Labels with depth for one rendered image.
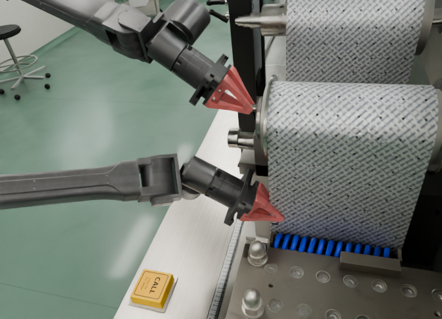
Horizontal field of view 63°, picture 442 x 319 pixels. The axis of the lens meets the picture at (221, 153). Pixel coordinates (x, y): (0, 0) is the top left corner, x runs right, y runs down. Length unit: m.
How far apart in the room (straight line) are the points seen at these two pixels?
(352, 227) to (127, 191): 0.40
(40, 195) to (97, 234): 1.69
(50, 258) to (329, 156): 1.93
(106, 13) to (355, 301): 0.63
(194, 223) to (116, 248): 1.28
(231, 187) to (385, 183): 0.25
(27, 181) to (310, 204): 0.46
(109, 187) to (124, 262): 1.50
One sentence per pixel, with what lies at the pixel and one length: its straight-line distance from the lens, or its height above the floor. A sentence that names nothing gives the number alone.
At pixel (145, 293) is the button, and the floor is 0.92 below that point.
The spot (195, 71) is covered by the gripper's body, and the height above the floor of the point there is 1.33.
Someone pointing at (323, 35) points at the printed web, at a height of 1.33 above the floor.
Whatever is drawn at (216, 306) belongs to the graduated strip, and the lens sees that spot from 0.80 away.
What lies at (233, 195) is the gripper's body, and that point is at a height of 1.14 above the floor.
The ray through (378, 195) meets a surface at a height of 1.16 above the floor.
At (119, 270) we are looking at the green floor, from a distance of 2.08.
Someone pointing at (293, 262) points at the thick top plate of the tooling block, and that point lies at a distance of 0.69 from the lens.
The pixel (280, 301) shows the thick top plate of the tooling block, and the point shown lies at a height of 1.03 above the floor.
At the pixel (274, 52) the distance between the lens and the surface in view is 1.64.
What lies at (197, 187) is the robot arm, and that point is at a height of 1.15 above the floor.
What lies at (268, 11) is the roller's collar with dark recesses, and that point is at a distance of 0.80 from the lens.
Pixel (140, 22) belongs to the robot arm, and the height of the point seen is 1.41.
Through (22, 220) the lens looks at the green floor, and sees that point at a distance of 2.65.
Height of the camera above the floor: 1.59
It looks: 37 degrees down
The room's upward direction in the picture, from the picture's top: 7 degrees counter-clockwise
